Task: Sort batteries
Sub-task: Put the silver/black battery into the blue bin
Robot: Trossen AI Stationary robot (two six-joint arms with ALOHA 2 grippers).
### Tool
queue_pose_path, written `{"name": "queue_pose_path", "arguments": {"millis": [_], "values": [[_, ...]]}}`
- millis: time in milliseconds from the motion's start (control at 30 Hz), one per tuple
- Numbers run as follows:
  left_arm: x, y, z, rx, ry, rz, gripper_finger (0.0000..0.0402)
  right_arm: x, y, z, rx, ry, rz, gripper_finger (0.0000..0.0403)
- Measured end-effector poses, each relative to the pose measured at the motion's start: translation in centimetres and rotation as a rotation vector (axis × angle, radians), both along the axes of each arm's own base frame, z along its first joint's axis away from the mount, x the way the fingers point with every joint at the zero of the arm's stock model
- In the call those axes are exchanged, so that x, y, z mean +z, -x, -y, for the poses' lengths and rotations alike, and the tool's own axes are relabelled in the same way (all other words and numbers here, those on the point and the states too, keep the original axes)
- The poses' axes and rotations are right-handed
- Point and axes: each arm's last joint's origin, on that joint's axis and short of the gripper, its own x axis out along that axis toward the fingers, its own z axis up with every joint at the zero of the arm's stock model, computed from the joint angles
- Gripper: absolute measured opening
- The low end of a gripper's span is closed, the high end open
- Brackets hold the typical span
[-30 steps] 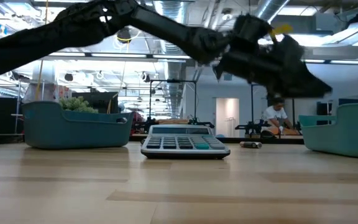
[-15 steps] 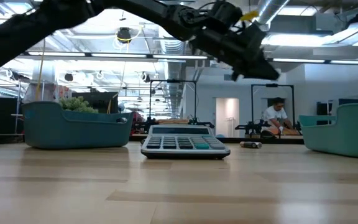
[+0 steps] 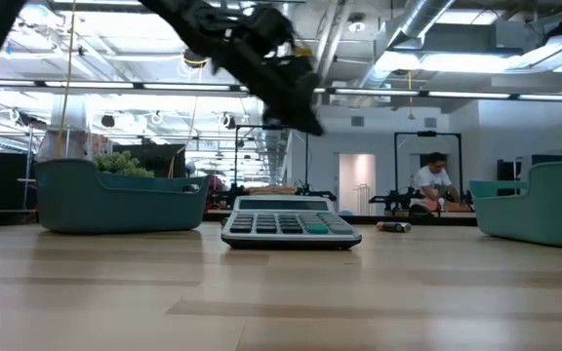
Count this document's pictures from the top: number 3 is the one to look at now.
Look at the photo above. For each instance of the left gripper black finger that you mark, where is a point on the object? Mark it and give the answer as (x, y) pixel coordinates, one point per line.
(295, 114)

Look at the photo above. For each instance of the black copper-top battery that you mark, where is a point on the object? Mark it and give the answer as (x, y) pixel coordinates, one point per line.
(386, 226)

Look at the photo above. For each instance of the dark teal plastic bin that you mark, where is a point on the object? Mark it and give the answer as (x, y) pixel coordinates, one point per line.
(115, 209)

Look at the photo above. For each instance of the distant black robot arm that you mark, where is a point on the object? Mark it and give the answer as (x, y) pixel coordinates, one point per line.
(317, 192)
(393, 200)

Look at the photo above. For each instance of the yellow tag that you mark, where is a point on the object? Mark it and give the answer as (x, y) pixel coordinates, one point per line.
(303, 50)

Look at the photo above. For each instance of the black ceiling lamp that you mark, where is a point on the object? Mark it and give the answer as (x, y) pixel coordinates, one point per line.
(194, 56)

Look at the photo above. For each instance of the long ceiling light bar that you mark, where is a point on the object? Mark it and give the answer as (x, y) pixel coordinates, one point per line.
(188, 87)
(471, 94)

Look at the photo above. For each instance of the silver desk calculator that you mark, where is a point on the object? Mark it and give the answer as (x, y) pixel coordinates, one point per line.
(286, 234)

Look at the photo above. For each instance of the person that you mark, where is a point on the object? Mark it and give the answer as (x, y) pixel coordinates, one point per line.
(432, 179)

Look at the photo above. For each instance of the green artificial succulent plant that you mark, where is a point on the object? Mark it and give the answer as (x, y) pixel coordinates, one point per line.
(122, 163)

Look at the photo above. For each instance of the small black monitor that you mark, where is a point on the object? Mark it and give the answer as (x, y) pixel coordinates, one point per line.
(508, 170)

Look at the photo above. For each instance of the white fabric cover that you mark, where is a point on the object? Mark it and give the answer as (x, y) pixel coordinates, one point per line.
(61, 136)

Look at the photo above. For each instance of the light turquoise plastic bin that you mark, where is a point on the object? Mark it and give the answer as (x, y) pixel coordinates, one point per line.
(544, 214)

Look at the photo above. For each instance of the distant black gantry frame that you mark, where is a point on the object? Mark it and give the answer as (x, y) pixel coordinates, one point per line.
(427, 133)
(247, 128)

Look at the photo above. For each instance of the smooth silver ventilation duct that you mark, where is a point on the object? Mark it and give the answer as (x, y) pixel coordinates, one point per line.
(417, 19)

